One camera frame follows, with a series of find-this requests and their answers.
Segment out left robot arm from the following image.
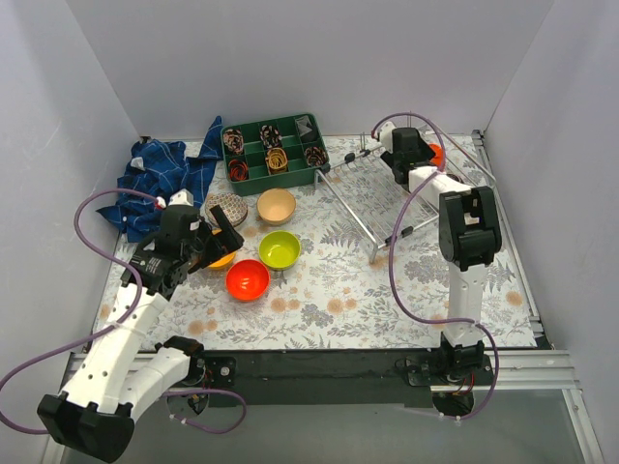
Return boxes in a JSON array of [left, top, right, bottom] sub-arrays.
[[37, 205, 244, 463]]

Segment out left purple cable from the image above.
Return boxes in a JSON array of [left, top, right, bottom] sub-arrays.
[[0, 190, 248, 434]]

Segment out orange bowl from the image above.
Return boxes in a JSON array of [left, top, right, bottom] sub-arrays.
[[225, 259, 271, 302], [429, 143, 445, 166]]

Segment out hair ties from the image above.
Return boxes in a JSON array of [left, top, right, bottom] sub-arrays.
[[259, 124, 283, 148], [222, 127, 246, 152]]

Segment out green compartment tray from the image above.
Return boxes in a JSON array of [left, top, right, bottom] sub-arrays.
[[221, 113, 330, 196]]

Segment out beige bowl with drawing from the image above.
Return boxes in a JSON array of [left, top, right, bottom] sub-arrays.
[[256, 188, 296, 225]]

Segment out purple cable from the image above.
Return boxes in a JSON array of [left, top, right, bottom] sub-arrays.
[[0, 190, 248, 434], [369, 113, 500, 421]]

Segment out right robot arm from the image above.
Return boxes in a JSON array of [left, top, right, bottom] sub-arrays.
[[375, 121, 502, 385]]

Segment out red black ties bottom left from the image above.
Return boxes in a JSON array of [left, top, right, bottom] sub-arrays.
[[228, 159, 249, 182]]

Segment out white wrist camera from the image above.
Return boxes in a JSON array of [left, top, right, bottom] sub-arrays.
[[167, 189, 193, 209], [372, 121, 397, 153]]

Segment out yellow ties bottom middle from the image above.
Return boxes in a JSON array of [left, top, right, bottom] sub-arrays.
[[265, 147, 288, 175]]

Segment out floral table mat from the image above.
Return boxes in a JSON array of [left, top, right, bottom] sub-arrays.
[[90, 133, 539, 351]]

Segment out yellow bowl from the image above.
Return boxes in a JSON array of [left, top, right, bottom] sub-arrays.
[[208, 251, 237, 270]]

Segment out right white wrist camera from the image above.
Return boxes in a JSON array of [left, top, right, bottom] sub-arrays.
[[372, 121, 397, 153]]

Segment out brown ties bottom right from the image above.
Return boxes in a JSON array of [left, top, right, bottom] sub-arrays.
[[304, 146, 329, 167]]

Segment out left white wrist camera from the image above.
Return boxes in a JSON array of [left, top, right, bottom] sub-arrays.
[[167, 189, 193, 209]]

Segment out metal dish rack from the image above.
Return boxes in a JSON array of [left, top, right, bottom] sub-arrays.
[[313, 111, 496, 262]]

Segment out hair ties top left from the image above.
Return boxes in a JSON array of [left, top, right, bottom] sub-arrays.
[[222, 127, 246, 152]]

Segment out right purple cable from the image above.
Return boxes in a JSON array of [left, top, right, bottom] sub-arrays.
[[369, 113, 500, 421]]

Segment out hair ties top middle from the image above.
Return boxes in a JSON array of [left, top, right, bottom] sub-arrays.
[[259, 124, 283, 148]]

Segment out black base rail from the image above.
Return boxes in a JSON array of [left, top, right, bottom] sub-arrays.
[[196, 349, 495, 415]]

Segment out blue plaid cloth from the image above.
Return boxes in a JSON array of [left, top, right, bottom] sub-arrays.
[[97, 116, 223, 243]]

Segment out black brown bowl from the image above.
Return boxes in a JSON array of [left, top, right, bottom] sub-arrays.
[[447, 173, 465, 184]]

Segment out lime green bowl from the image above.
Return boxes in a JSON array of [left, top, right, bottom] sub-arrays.
[[258, 230, 302, 271]]

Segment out brown patterned white bowl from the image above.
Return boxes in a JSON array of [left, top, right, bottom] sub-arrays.
[[201, 192, 249, 227]]

